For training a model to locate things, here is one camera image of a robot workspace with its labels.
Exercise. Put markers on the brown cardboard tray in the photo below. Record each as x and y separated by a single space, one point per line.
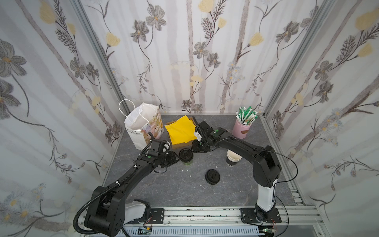
179 145

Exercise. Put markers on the black cup lid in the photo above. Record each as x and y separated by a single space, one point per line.
185 153

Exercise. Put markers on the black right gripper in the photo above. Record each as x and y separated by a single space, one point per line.
203 135

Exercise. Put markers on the green paper cup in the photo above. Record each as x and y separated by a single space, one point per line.
187 162

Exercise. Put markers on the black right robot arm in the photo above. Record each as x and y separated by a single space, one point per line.
266 165

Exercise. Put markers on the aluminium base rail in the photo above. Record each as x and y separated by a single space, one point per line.
228 221

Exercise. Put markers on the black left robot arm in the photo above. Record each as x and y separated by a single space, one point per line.
107 211

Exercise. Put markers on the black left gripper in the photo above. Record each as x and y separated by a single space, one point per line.
172 157

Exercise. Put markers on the yellow paper napkins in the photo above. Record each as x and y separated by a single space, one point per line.
181 131

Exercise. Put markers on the cartoon print paper bag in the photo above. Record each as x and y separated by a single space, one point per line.
142 121

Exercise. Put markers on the black plastic cup lids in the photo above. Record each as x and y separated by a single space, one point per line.
212 177

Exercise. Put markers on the black paper cup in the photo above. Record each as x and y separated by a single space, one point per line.
232 158

